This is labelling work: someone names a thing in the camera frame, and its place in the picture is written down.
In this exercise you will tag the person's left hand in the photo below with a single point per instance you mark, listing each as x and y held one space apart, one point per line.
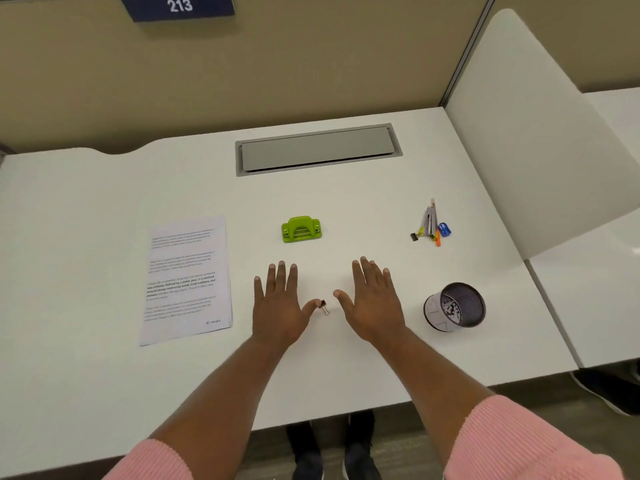
277 314

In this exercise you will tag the person's right hand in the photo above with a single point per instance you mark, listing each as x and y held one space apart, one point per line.
375 309

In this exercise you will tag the person's right middle finger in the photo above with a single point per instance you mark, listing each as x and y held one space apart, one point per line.
370 273

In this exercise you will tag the person's right thumb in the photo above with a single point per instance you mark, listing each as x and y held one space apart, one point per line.
344 302

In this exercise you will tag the person's left middle finger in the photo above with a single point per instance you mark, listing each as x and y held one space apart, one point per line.
281 278

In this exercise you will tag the person's left little finger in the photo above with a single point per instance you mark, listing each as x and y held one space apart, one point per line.
258 290

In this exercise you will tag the person's right little finger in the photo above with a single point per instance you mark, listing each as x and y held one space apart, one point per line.
390 282

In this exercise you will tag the person's left thumb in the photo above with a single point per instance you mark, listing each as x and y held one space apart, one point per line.
311 309

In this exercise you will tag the person's left forearm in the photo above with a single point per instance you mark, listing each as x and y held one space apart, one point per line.
225 389

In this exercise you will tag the person's right forearm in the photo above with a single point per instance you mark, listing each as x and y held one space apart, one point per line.
430 374

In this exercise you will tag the small brown binder clip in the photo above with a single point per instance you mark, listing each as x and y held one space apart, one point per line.
324 307

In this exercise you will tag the green hole punch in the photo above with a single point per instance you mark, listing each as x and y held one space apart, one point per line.
301 229

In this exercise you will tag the stack of printed paper sheets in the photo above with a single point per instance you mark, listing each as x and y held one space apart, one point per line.
187 282

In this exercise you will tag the black mesh pen cup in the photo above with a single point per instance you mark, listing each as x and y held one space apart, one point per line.
457 307

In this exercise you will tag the grey stapler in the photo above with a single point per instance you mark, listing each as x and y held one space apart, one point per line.
430 222

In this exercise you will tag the blue pencil sharpener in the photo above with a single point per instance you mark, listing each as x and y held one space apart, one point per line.
444 229

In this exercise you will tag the person's dark left shoe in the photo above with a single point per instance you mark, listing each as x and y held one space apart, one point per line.
307 457

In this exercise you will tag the person's dark shoe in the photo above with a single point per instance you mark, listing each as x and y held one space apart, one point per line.
307 457
361 452

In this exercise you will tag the person's dark right shoe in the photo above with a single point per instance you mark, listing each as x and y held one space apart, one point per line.
361 452

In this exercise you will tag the white desk divider panel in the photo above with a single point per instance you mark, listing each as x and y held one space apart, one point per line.
530 139

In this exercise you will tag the pink left sleeve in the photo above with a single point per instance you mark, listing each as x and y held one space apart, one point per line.
147 462

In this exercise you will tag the pink sleeve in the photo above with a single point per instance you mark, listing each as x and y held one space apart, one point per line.
147 462
530 442

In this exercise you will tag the pink right sleeve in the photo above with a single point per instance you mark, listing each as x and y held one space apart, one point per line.
530 442

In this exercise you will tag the black shoe with white sole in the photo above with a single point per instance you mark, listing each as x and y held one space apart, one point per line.
607 389

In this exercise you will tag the grey metal partition post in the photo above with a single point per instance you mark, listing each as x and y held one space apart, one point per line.
467 49

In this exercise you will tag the blue wall sign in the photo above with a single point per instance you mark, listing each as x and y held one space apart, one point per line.
177 6

